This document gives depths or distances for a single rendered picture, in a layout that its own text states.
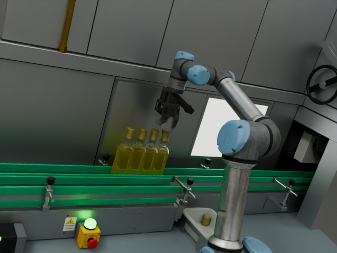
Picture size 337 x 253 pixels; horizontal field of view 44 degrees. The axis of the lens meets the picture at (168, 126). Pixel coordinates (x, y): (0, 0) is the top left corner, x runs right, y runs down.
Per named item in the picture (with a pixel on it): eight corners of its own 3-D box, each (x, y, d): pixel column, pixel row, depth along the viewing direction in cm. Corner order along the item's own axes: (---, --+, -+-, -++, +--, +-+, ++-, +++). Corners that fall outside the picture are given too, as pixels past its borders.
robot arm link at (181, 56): (183, 53, 163) (173, 48, 170) (175, 80, 166) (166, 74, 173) (199, 57, 167) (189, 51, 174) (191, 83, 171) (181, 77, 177)
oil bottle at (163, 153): (153, 184, 192) (165, 142, 186) (158, 191, 188) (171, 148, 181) (142, 184, 189) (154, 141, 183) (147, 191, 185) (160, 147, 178)
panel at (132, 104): (246, 158, 234) (267, 102, 224) (250, 160, 231) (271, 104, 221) (98, 151, 185) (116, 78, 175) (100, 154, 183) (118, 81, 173)
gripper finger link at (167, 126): (157, 136, 176) (161, 115, 175) (168, 137, 180) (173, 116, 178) (160, 138, 174) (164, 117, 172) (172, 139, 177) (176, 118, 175)
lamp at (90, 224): (93, 223, 159) (95, 216, 158) (97, 230, 156) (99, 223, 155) (81, 223, 157) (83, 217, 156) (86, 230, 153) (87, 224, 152)
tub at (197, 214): (205, 223, 199) (211, 207, 196) (233, 252, 181) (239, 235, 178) (175, 224, 189) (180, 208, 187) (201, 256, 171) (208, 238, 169)
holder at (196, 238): (199, 217, 203) (203, 203, 200) (232, 253, 181) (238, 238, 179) (169, 219, 193) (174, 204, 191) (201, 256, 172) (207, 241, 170)
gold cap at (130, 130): (130, 140, 170) (132, 130, 168) (123, 136, 171) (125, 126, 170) (134, 138, 173) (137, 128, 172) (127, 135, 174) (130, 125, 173)
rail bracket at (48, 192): (48, 208, 151) (56, 175, 147) (54, 220, 145) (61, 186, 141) (37, 209, 149) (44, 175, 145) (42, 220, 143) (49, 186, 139)
